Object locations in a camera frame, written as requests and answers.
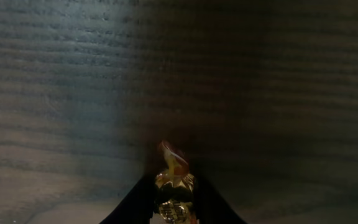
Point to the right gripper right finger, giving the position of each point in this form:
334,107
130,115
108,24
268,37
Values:
213,211

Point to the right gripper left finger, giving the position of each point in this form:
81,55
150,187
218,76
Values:
135,208

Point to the gold candy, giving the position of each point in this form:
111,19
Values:
174,174

